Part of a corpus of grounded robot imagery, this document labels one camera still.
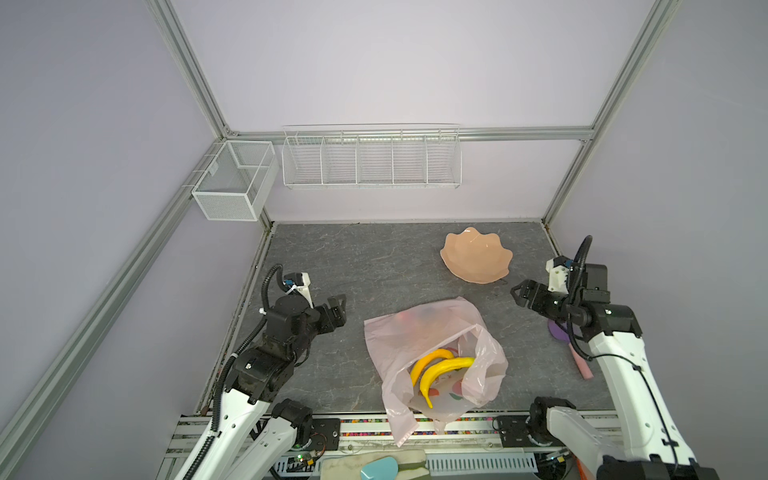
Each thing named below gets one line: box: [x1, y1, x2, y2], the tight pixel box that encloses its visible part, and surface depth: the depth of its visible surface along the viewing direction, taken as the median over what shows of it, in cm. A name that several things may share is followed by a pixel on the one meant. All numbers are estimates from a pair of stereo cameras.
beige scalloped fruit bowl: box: [440, 227, 513, 285], surface depth 111 cm
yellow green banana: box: [410, 349, 454, 387], surface depth 84 cm
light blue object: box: [360, 456, 399, 480], surface depth 69 cm
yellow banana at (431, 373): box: [419, 357, 475, 409], surface depth 83 cm
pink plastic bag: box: [364, 297, 509, 448], surface depth 68 cm
